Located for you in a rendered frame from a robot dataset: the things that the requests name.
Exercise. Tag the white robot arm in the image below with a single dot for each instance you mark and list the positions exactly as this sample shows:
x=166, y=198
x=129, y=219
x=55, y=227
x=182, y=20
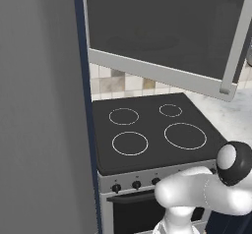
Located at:
x=193, y=192

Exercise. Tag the grey microwave door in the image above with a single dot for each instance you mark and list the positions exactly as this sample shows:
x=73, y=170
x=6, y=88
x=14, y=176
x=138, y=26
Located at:
x=157, y=31

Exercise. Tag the navy tall side panel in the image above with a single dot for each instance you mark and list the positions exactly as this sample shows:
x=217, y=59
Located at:
x=86, y=97

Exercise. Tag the black hob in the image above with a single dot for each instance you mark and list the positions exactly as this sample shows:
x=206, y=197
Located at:
x=154, y=146

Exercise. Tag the black oven knob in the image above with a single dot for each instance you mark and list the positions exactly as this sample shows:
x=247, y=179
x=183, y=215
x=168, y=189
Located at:
x=116, y=188
x=155, y=181
x=136, y=184

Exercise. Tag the silver oven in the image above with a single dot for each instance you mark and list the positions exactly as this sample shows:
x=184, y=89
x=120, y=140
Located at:
x=105, y=211

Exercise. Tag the black glass oven door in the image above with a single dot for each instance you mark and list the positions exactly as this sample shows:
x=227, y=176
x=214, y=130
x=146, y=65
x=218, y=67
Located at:
x=134, y=216

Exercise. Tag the navy base cupboard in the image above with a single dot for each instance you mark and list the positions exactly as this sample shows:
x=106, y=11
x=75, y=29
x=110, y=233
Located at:
x=229, y=224

